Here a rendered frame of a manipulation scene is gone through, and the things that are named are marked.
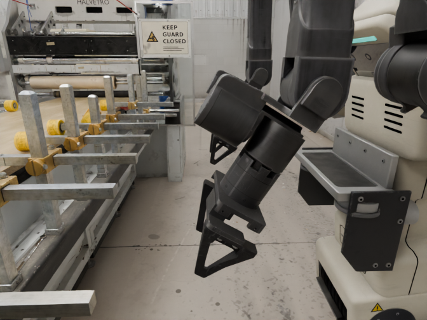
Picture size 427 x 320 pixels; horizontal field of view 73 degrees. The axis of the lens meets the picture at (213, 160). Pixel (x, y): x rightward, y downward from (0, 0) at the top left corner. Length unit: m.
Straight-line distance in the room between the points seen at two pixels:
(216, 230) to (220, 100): 0.14
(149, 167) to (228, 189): 2.95
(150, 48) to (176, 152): 1.04
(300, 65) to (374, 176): 0.34
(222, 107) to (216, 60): 8.93
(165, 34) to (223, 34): 6.44
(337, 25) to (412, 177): 0.37
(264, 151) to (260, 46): 0.45
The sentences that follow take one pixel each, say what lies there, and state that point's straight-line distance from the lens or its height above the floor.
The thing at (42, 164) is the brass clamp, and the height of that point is 0.96.
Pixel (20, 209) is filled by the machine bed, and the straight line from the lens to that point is 1.35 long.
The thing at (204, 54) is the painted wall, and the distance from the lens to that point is 9.23.
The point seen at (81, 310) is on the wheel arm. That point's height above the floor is 0.85.
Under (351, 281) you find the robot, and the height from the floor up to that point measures 0.80.
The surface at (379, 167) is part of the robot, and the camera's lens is 0.59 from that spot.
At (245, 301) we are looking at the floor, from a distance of 1.77.
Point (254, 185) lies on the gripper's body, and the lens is 0.34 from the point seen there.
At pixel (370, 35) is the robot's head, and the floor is 1.29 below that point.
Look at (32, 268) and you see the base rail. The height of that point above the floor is 0.70.
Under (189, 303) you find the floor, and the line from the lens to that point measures 1.76.
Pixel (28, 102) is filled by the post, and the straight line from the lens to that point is 0.99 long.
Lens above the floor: 1.25
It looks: 19 degrees down
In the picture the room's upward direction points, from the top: straight up
